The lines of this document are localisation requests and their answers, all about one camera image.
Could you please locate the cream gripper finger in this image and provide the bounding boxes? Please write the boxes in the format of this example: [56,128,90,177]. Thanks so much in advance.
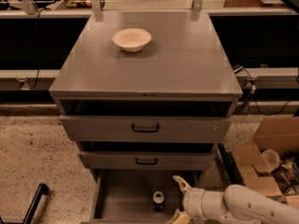
[166,209,191,224]
[173,175,192,194]

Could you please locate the grey bottom drawer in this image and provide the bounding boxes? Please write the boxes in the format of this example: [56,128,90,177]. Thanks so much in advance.
[89,170,201,224]

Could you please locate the clear plastic cup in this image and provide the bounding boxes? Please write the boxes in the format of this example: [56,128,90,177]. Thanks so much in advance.
[262,149,280,171]

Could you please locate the grey middle drawer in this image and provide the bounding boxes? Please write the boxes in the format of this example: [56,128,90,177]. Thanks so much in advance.
[78,142,214,171]

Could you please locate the black chair leg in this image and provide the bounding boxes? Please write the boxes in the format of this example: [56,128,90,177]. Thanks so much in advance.
[0,183,50,224]

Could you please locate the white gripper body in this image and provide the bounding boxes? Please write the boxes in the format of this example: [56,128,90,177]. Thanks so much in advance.
[182,187,206,221]

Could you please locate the black cables at right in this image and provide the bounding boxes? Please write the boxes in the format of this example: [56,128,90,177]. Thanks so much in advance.
[232,64,293,117]

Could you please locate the white paper bowl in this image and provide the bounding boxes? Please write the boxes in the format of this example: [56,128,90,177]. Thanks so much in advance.
[112,28,151,53]

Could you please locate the brown cardboard box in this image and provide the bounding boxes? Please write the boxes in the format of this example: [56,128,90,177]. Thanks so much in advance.
[232,117,299,197]

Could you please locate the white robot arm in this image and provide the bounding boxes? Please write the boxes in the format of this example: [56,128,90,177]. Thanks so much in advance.
[166,175,299,224]

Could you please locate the grey top drawer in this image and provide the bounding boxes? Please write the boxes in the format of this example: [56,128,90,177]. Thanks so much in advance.
[58,99,233,144]

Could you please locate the grey drawer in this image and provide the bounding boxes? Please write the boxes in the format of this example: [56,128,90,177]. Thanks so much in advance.
[78,142,214,171]
[58,99,233,144]
[89,170,201,224]

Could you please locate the black power cable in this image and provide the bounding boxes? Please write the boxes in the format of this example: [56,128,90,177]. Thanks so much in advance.
[29,7,48,91]

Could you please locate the black metal bar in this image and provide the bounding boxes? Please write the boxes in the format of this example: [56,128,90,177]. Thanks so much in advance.
[218,143,242,184]

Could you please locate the grey drawer cabinet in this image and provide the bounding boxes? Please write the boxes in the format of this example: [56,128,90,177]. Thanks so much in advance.
[49,10,243,224]

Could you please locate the crumpled snack bags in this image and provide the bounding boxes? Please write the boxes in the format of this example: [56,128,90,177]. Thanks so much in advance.
[271,151,299,196]

